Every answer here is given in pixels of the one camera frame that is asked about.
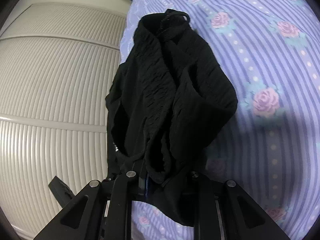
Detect white louvered wardrobe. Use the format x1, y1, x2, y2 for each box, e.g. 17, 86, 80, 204
1, 3, 126, 239

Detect purple floral bed sheet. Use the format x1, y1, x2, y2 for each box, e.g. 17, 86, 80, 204
120, 0, 319, 239

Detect black pants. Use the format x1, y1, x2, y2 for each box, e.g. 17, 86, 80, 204
106, 9, 238, 226

